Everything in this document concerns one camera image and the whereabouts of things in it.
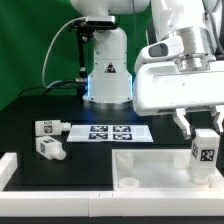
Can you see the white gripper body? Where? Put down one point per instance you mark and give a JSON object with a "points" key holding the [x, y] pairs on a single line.
{"points": [[159, 88]]}

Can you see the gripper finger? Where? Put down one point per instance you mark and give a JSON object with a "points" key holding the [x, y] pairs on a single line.
{"points": [[217, 112], [182, 123]]}

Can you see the black camera stand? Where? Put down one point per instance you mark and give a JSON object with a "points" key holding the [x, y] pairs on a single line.
{"points": [[81, 43]]}

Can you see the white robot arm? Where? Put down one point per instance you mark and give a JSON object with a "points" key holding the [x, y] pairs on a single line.
{"points": [[179, 71]]}

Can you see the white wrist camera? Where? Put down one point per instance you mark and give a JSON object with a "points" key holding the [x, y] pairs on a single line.
{"points": [[161, 51]]}

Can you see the white square tabletop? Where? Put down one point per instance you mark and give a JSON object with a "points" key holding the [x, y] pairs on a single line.
{"points": [[157, 169]]}

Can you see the white U-shaped fence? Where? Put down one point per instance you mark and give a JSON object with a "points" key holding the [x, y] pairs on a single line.
{"points": [[103, 203]]}

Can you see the paper sheet with tags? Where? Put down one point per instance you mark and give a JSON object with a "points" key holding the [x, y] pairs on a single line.
{"points": [[110, 133]]}

